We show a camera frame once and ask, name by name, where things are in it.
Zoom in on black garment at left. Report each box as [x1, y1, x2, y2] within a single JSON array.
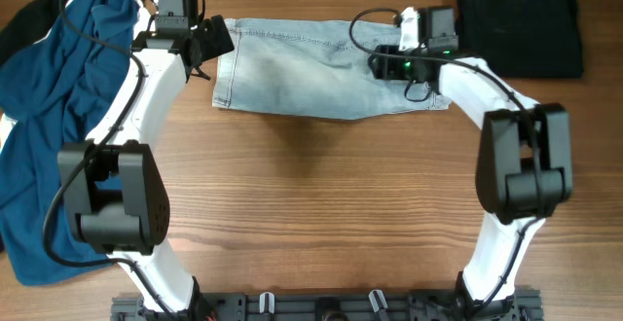
[[0, 0, 154, 67]]

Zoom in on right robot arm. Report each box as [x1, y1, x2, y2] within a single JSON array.
[[368, 7, 572, 320]]

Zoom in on left black cable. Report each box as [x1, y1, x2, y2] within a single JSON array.
[[41, 0, 171, 321]]

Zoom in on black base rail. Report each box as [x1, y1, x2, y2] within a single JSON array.
[[110, 289, 545, 321]]

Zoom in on folded black garment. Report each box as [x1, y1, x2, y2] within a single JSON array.
[[457, 0, 584, 78]]

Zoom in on right black cable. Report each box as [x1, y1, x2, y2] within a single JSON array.
[[348, 7, 549, 320]]

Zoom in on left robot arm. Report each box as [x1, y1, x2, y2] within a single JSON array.
[[42, 0, 234, 320]]

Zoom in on dark blue t-shirt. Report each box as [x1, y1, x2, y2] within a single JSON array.
[[1, 0, 138, 286]]

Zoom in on light blue denim shorts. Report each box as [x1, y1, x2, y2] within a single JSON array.
[[212, 18, 451, 121]]

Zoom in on black cable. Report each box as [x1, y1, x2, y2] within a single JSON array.
[[41, 0, 171, 321], [348, 7, 549, 320]]

